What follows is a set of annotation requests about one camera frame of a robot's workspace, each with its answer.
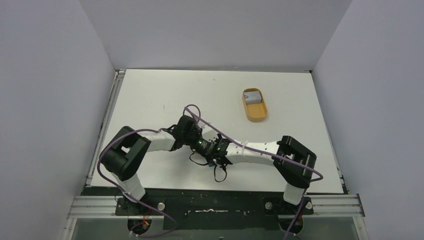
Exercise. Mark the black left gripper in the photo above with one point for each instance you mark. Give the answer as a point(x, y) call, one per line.
point(196, 131)

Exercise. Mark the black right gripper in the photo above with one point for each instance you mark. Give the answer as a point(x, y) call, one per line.
point(215, 149)

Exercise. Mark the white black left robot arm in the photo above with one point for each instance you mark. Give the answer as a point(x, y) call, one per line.
point(124, 154)

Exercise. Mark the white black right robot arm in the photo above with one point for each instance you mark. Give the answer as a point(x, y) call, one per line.
point(291, 158)

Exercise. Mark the grey credit card stack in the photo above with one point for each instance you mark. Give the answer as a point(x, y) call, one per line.
point(252, 97)

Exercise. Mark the yellow oval tray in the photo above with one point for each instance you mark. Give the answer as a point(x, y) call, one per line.
point(255, 112)

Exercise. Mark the aluminium frame rail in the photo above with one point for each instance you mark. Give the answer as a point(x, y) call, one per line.
point(106, 216)

